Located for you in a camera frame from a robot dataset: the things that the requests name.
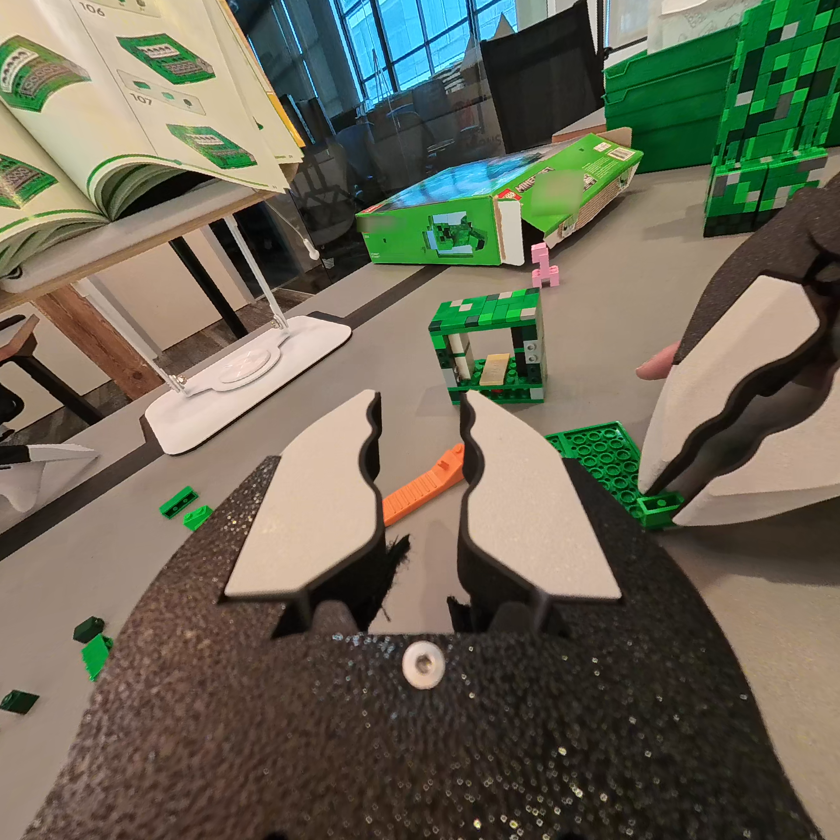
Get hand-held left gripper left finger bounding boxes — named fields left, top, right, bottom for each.
left=223, top=390, right=385, bottom=637

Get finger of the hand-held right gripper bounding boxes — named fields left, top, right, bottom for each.
left=637, top=274, right=824, bottom=496
left=671, top=377, right=840, bottom=528

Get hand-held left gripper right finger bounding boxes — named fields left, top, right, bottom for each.
left=457, top=390, right=623, bottom=634

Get green lego base plate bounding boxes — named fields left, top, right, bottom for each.
left=545, top=420, right=664, bottom=519

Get small green lego brick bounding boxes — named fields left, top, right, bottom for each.
left=635, top=493, right=685, bottom=531

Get large green lego creeper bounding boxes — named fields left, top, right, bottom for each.
left=702, top=0, right=840, bottom=238

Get pink lego pig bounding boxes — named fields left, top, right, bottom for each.
left=530, top=241, right=563, bottom=288

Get green lego set box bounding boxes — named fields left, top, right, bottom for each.
left=354, top=126, right=645, bottom=266

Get lego instruction booklet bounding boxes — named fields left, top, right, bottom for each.
left=0, top=0, right=306, bottom=277

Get person's right hand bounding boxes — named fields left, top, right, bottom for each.
left=635, top=341, right=681, bottom=383

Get orange brick separator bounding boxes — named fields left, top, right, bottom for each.
left=382, top=443, right=468, bottom=527

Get scattered small green bricks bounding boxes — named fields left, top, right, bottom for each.
left=0, top=484, right=214, bottom=716

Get white book stand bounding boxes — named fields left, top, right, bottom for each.
left=0, top=180, right=354, bottom=456

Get green plastic bin stack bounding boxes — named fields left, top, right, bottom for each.
left=602, top=39, right=746, bottom=175

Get white paper sheet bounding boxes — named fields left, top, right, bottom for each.
left=646, top=0, right=746, bottom=53

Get black office chair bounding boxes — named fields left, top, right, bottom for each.
left=482, top=0, right=605, bottom=135

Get white and black stand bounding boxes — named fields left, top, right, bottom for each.
left=0, top=443, right=99, bottom=513

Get dark stool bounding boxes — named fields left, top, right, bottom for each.
left=0, top=314, right=106, bottom=427

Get window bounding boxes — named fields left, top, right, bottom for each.
left=335, top=0, right=578, bottom=106

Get green lego cube frame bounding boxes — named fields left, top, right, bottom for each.
left=428, top=287, right=547, bottom=405

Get white cable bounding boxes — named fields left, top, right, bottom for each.
left=266, top=193, right=320, bottom=260

